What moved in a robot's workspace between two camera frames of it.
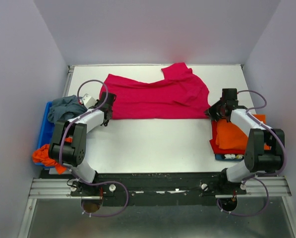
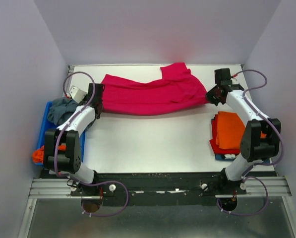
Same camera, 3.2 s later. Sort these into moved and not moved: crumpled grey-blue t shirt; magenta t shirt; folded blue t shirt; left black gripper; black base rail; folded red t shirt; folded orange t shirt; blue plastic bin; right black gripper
Moved: right black gripper; magenta t shirt; left black gripper
Not moved: folded blue t shirt; blue plastic bin; crumpled grey-blue t shirt; black base rail; folded orange t shirt; folded red t shirt
